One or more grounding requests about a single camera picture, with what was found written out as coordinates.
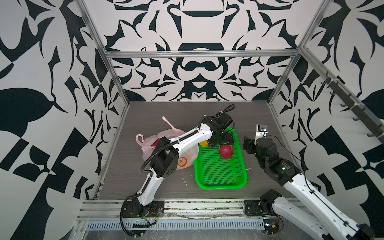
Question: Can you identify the round yellow orange fruit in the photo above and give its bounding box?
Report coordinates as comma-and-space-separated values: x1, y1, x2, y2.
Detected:
199, 141, 208, 147

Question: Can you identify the red dragon fruit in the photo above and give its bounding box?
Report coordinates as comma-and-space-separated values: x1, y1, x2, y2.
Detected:
219, 145, 234, 160

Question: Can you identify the pink plastic bag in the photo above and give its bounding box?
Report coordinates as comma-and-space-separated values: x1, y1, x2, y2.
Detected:
134, 115, 200, 171

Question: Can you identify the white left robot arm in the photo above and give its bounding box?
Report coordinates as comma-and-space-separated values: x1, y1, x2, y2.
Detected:
120, 104, 236, 238

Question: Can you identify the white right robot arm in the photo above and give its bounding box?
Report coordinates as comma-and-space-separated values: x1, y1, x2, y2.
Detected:
243, 137, 375, 240

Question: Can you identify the green plastic perforated basket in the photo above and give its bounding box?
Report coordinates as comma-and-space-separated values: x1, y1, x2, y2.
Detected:
194, 127, 248, 191

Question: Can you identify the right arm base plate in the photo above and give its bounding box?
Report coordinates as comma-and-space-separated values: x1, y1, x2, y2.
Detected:
244, 200, 271, 217

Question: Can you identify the white slotted cable duct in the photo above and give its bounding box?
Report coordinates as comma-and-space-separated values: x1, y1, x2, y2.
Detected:
87, 219, 265, 231

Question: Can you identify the grey hook rail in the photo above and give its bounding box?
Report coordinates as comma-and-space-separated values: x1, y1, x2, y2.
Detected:
321, 72, 384, 145

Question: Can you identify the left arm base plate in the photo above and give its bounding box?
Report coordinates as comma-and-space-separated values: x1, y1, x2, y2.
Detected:
121, 199, 165, 218

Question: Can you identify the aluminium frame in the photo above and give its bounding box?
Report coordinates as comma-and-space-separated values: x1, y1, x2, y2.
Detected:
80, 1, 384, 238

